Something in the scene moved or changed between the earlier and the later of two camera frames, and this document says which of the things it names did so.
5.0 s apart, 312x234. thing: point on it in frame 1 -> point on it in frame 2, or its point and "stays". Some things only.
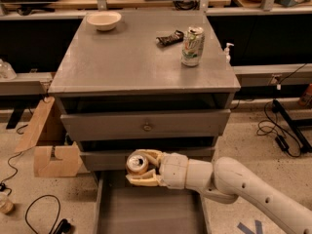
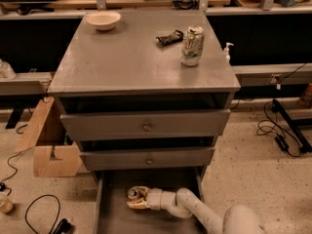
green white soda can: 193,46 stays
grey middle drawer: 115,158 stays
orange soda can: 136,164 -> 133,193
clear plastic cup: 6,205 stays
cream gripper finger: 153,156 -> 144,190
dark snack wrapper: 175,37 stays
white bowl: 103,20 stays
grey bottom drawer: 123,207 stays
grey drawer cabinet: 132,80 stays
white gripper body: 175,171 -> 156,199
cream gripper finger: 148,179 -> 140,204
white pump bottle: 227,52 stays
